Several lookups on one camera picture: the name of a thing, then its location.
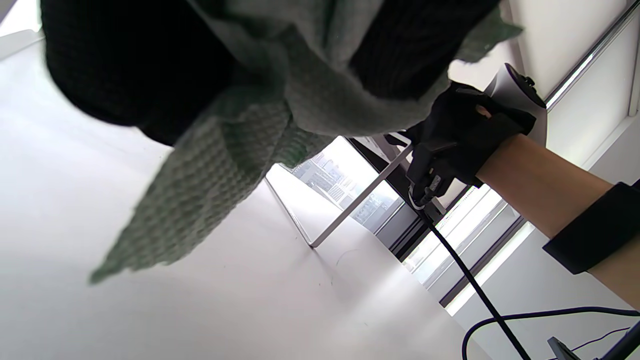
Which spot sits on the light green fish scale cloth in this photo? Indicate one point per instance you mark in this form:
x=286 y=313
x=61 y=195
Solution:
x=210 y=190

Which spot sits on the black window frame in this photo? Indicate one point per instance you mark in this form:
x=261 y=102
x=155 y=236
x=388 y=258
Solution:
x=400 y=185

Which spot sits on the person's right hand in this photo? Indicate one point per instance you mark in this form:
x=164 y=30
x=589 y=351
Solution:
x=465 y=135

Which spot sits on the person's right forearm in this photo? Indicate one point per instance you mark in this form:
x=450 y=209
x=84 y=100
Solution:
x=540 y=185

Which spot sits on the black wristband with box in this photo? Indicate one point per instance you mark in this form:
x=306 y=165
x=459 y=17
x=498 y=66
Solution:
x=595 y=230

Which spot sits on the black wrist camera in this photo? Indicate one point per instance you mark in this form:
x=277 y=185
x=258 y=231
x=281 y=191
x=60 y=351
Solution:
x=427 y=175

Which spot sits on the black grey hand controller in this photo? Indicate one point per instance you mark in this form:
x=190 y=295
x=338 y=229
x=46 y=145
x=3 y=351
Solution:
x=515 y=92

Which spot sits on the person's left hand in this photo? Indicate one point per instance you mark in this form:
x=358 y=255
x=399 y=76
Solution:
x=125 y=65

